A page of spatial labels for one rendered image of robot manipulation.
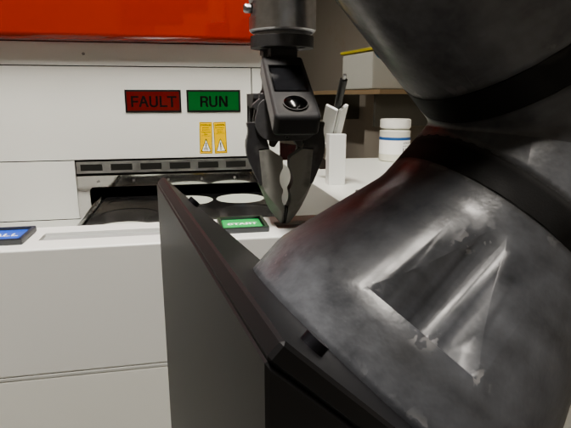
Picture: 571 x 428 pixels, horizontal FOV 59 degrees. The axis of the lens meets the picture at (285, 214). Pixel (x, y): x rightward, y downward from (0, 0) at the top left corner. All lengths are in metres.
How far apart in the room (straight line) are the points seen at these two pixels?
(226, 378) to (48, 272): 0.42
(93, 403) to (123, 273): 0.16
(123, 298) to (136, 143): 0.64
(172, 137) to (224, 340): 1.01
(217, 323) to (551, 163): 0.14
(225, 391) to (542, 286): 0.12
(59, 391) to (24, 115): 0.71
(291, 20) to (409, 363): 0.44
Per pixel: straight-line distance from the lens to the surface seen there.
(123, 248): 0.55
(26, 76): 1.19
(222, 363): 0.17
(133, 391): 0.62
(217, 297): 0.16
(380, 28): 0.21
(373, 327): 0.18
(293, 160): 0.57
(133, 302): 0.57
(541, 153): 0.21
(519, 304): 0.20
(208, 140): 1.15
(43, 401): 0.63
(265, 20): 0.57
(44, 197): 1.21
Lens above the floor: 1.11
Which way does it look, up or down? 13 degrees down
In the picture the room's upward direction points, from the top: straight up
